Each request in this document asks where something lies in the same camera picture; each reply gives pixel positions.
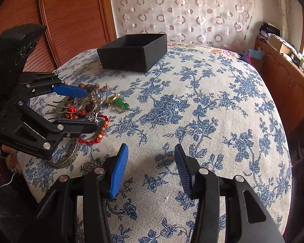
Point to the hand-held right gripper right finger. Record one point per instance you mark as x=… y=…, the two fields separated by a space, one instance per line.
x=183 y=172

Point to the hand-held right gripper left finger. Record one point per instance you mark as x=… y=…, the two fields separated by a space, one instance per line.
x=119 y=172

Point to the silver bangle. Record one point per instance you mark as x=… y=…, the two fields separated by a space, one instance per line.
x=71 y=158

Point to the pile of dark clothes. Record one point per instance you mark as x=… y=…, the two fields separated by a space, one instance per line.
x=268 y=30

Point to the bronze wavy hair comb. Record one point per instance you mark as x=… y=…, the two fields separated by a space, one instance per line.
x=58 y=105

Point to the small copper earring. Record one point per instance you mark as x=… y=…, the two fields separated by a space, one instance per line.
x=106 y=88

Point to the wooden wardrobe door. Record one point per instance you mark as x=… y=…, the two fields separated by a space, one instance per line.
x=73 y=17

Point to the beige window curtain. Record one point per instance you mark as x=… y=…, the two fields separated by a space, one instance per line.
x=283 y=10

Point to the blue floral cloth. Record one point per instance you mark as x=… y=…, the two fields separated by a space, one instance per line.
x=205 y=101

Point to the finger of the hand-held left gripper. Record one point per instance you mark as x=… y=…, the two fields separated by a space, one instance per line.
x=71 y=91
x=78 y=127

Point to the teal plastic bag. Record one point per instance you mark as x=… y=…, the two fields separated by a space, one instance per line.
x=257 y=54

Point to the wooden cabinet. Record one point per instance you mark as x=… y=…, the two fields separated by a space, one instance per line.
x=281 y=78

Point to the silver ornate hair ornament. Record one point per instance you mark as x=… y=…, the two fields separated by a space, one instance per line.
x=99 y=101

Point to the cardboard box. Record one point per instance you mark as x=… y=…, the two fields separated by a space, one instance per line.
x=280 y=44

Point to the green jade bead pendant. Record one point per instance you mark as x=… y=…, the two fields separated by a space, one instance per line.
x=119 y=103

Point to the dark blue blanket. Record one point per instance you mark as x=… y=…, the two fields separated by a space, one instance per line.
x=244 y=57

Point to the circle patterned sheer curtain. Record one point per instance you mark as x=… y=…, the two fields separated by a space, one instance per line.
x=182 y=10

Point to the black jewelry box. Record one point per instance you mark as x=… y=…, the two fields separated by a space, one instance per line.
x=131 y=52

